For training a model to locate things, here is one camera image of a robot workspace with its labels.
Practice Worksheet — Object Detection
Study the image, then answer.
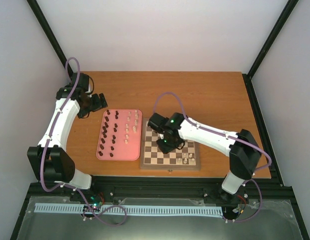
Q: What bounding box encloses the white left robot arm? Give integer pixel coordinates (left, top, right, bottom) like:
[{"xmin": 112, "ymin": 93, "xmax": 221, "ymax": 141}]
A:
[{"xmin": 27, "ymin": 73, "xmax": 108, "ymax": 202}]

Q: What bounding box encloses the black aluminium frame rail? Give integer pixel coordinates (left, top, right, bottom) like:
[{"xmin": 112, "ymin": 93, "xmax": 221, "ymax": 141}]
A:
[{"xmin": 93, "ymin": 74, "xmax": 297, "ymax": 205}]

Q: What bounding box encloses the pink plastic tray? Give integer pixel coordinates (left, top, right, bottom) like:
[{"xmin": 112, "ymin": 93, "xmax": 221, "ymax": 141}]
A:
[{"xmin": 96, "ymin": 109, "xmax": 143, "ymax": 161}]

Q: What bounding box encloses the light blue cable duct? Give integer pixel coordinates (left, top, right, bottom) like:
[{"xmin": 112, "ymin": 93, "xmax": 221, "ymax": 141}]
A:
[{"xmin": 33, "ymin": 203, "xmax": 223, "ymax": 218}]

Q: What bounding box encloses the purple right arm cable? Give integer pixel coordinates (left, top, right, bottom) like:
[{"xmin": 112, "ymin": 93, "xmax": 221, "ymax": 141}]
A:
[{"xmin": 153, "ymin": 91, "xmax": 273, "ymax": 224}]

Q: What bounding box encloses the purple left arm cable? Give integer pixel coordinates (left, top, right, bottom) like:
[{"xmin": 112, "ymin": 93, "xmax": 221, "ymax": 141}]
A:
[{"xmin": 38, "ymin": 56, "xmax": 128, "ymax": 227}]

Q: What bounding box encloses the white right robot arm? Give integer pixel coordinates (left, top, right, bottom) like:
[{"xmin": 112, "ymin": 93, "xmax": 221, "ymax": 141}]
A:
[{"xmin": 147, "ymin": 112, "xmax": 261, "ymax": 195}]

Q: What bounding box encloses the wooden chess board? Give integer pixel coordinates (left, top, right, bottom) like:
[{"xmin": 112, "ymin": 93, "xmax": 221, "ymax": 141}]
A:
[{"xmin": 140, "ymin": 118, "xmax": 201, "ymax": 172}]

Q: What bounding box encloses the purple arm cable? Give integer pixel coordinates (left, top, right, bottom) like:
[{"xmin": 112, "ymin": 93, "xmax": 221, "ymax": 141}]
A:
[
  {"xmin": 38, "ymin": 56, "xmax": 128, "ymax": 227},
  {"xmin": 153, "ymin": 91, "xmax": 273, "ymax": 224}
]

